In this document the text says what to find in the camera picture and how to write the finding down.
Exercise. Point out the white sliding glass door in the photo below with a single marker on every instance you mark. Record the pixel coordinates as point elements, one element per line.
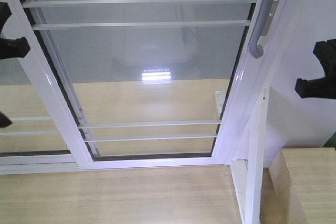
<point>134,83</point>

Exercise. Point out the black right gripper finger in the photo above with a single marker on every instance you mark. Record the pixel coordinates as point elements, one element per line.
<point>325,53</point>
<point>318,88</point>

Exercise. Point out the light wooden box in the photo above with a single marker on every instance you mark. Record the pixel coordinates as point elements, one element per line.
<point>304,182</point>

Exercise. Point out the white door frame post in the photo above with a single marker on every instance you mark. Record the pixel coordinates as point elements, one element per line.
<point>243,130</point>

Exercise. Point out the grey metal door handle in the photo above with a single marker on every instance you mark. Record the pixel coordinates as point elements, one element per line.
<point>254,48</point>

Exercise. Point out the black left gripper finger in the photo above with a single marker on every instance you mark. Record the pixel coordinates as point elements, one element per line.
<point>14,48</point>
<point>5,13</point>

